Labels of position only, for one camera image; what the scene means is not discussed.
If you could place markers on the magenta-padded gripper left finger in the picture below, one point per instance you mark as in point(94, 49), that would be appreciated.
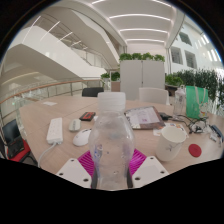
point(73, 171)

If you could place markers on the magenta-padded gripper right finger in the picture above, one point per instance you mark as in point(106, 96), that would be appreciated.
point(150, 170)

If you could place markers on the clear plastic water bottle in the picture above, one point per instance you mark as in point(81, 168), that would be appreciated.
point(111, 140)

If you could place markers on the white computer mouse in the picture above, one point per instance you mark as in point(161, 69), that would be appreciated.
point(81, 138)

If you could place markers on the flat round red coaster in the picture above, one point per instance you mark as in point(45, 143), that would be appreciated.
point(195, 150)

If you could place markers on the printed booklet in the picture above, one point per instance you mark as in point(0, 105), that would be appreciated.
point(145, 117)

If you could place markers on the small black device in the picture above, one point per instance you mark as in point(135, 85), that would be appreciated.
point(165, 116)

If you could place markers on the black and red wallet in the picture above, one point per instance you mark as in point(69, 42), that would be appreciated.
point(87, 116)

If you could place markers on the black and red chair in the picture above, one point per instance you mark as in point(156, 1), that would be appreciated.
point(13, 143)

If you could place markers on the white paper sheet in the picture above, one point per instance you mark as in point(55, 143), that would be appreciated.
point(50, 103)

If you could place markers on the white chair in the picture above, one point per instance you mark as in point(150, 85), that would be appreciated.
point(153, 96)

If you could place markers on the black office chair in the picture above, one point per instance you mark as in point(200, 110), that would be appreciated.
point(92, 92)

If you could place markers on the green tote bag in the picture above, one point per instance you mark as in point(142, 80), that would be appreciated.
point(195, 101)

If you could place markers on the white cabinet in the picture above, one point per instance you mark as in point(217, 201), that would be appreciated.
point(140, 78)

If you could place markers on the potted green plants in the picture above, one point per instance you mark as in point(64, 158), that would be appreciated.
point(115, 76)

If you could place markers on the green hedge of plants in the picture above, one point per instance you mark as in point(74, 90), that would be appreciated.
point(200, 80)

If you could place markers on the green plants atop cabinet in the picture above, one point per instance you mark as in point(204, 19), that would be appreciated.
point(140, 56)

